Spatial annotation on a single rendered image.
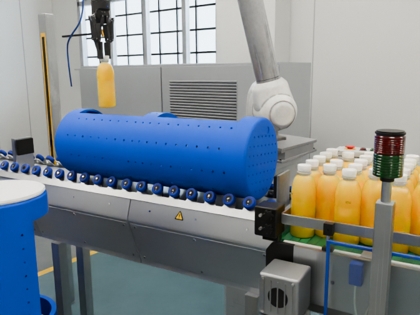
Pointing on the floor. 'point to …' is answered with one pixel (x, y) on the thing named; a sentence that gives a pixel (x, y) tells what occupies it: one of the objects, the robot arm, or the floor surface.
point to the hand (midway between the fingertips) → (103, 50)
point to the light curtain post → (52, 100)
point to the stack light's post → (381, 257)
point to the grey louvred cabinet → (195, 91)
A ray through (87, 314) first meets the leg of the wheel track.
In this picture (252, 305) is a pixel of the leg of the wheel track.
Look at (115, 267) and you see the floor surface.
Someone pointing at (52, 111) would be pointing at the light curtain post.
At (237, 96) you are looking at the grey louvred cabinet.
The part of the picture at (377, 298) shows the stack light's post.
